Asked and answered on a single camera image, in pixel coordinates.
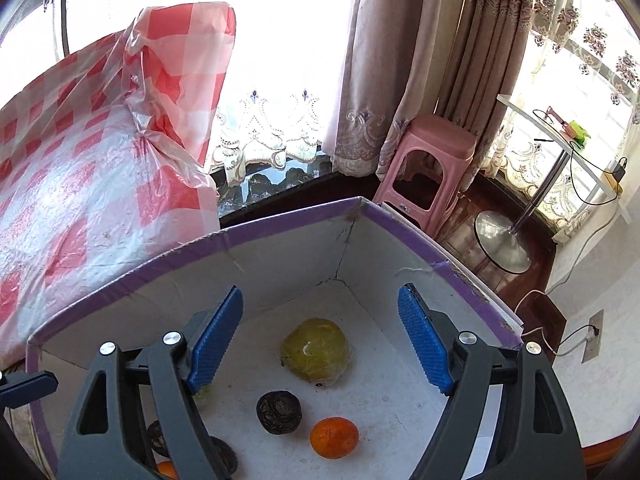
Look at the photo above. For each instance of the brown patterned curtain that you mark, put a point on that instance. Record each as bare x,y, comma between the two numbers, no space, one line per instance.
485,60

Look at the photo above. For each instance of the black charger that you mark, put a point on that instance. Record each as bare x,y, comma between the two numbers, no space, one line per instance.
620,170

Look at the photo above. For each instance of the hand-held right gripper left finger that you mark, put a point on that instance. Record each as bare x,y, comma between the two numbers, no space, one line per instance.
215,340

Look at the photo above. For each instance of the orange tangerine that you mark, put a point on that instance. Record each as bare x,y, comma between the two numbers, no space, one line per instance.
334,437
167,471

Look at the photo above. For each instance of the purple and white cardboard box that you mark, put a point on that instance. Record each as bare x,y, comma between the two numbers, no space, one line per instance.
380,280

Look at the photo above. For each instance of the red checkered plastic tablecloth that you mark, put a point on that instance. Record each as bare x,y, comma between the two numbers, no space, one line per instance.
75,185

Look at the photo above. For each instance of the pink-beige embroidered curtain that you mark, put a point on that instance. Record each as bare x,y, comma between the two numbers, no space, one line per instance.
380,60

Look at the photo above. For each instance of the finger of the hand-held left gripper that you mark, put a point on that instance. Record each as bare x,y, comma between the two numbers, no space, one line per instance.
27,385

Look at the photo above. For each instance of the black stone window sill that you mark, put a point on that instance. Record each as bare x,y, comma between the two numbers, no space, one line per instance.
280,185

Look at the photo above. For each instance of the green item on table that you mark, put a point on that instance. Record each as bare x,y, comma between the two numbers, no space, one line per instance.
580,132

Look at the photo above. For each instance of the sheer floral lace curtain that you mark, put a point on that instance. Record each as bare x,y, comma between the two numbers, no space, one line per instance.
270,120
595,40

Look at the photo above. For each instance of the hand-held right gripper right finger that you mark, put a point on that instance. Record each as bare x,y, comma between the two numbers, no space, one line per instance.
425,340

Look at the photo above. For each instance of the wall socket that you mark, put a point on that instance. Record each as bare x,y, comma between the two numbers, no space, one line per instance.
592,335

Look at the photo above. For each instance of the glass table with chrome stand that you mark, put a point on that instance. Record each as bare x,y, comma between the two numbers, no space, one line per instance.
502,240

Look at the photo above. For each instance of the dark wrinkled passion fruit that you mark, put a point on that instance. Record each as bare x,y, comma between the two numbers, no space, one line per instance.
225,455
157,437
278,412

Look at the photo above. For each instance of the plastic-wrapped large green pear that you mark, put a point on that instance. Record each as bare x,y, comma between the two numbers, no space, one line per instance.
312,352

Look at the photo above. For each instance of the pink plastic stool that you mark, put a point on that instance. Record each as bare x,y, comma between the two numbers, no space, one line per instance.
430,140

